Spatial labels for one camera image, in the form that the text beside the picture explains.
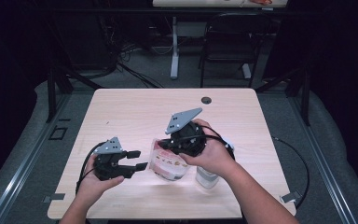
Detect person's left hand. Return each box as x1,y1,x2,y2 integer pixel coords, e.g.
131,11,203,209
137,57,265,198
75,155,126,206

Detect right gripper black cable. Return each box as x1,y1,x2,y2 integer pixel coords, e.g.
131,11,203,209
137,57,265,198
195,124,310,210

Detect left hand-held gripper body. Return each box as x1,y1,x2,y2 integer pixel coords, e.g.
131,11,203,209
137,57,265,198
92,136,138,181

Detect white background desk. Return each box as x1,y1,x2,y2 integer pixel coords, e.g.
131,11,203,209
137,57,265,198
152,0,288,80

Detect aluminium floor rail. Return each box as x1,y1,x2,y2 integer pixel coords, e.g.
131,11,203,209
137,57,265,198
0,92,71,224
290,96,358,224

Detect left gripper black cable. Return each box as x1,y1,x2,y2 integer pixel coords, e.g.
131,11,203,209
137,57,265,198
75,141,106,195

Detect black folding chair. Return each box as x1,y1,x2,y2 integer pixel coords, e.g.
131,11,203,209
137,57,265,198
199,12,273,89

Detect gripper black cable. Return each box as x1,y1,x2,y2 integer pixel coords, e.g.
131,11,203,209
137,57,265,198
75,141,106,195
195,124,310,210

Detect pink white refill pouch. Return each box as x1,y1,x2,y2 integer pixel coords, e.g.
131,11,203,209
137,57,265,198
147,138,192,182

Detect black metal stand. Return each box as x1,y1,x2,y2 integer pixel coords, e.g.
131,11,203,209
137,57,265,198
255,66,311,127
45,62,103,124

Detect bundle of floor cables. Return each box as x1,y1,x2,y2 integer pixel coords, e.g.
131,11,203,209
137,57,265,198
99,15,166,90

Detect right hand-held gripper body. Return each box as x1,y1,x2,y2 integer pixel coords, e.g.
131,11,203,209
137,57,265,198
164,107,208,158

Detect person's right hand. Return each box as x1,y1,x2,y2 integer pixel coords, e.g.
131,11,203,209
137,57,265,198
178,119,241,178

